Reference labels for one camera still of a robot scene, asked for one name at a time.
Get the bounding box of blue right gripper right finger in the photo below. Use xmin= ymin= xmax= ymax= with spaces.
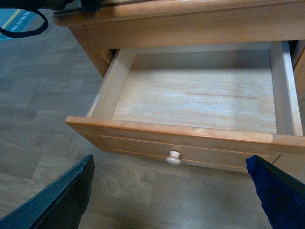
xmin=246 ymin=155 xmax=305 ymax=229

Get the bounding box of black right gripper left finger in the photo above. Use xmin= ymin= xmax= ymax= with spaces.
xmin=0 ymin=155 xmax=95 ymax=229

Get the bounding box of wooden drawer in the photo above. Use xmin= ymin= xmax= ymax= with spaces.
xmin=65 ymin=41 xmax=305 ymax=174

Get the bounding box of round wooden drawer knob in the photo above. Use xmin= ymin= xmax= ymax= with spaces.
xmin=166 ymin=151 xmax=181 ymax=166

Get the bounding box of wooden nightstand cabinet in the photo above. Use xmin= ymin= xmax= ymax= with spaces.
xmin=52 ymin=0 xmax=305 ymax=115

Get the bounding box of dark floor mat sign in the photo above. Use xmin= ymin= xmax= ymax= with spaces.
xmin=0 ymin=9 xmax=44 ymax=32

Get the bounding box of black cable loop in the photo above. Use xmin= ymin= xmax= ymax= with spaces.
xmin=0 ymin=8 xmax=49 ymax=39

